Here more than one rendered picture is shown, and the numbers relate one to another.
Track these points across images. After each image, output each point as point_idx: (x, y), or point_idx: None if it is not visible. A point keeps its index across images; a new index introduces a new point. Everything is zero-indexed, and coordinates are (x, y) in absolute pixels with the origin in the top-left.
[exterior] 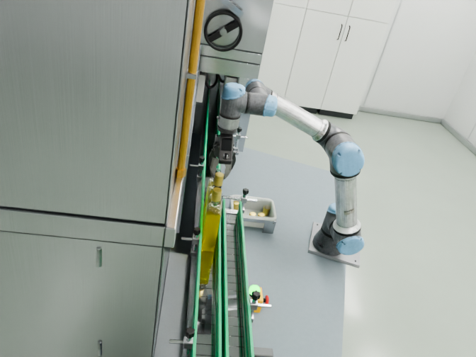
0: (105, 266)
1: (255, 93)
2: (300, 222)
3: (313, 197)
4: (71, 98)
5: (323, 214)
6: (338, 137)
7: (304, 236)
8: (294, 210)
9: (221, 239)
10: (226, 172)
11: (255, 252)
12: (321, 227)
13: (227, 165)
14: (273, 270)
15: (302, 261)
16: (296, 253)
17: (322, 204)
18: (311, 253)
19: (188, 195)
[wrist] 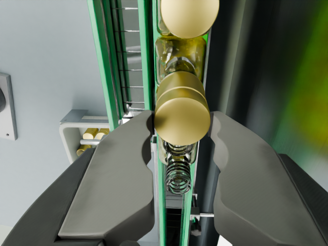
0: None
1: None
2: (35, 138)
3: (28, 184)
4: None
5: (7, 157)
6: None
7: (23, 109)
8: (49, 159)
9: (150, 19)
10: (137, 128)
11: (93, 62)
12: (1, 131)
13: (122, 174)
14: (57, 19)
15: (12, 51)
16: (27, 69)
17: (13, 175)
18: (3, 73)
19: (200, 168)
